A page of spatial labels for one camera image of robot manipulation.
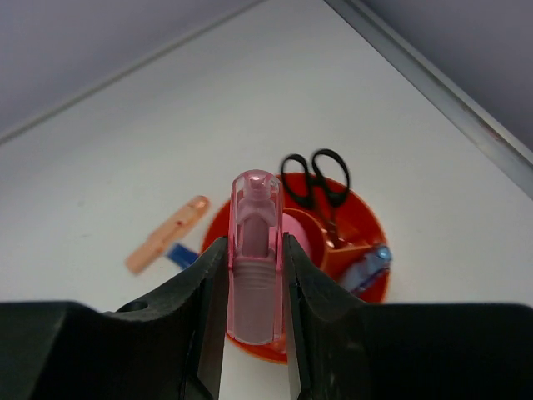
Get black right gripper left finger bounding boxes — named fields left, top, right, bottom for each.
left=1, top=237, right=228, bottom=399

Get blue white glue bottle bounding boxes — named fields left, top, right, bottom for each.
left=166, top=242, right=199, bottom=270

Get blue translucent pen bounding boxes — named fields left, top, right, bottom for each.
left=337, top=244, right=392, bottom=295

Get pink translucent pen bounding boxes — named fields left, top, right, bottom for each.
left=227, top=169, right=283, bottom=346

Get black scissors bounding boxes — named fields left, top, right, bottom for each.
left=280, top=148, right=351, bottom=249

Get aluminium table edge rail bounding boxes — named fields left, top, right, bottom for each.
left=327, top=1, right=532, bottom=197

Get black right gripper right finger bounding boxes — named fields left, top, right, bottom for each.
left=283, top=235, right=532, bottom=399

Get orange translucent pen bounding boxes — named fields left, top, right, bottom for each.
left=125, top=195, right=211, bottom=274

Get pink round eraser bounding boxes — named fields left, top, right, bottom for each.
left=282, top=212, right=311, bottom=256

